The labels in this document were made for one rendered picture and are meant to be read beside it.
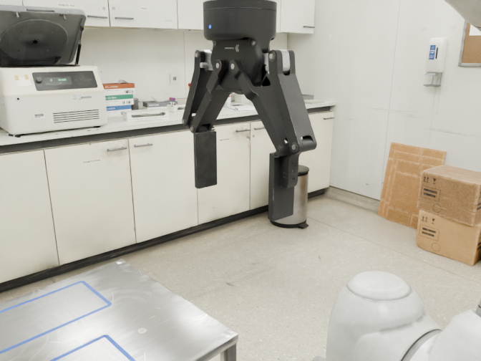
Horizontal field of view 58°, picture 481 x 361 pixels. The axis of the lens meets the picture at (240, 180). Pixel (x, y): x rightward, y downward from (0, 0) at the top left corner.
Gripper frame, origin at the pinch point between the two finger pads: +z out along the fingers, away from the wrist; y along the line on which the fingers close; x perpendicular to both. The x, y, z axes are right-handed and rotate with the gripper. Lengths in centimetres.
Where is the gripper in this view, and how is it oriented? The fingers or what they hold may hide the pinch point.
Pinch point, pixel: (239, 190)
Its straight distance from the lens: 49.4
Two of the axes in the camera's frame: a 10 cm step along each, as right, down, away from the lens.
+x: -7.8, 1.8, -6.0
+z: 0.0, 9.6, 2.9
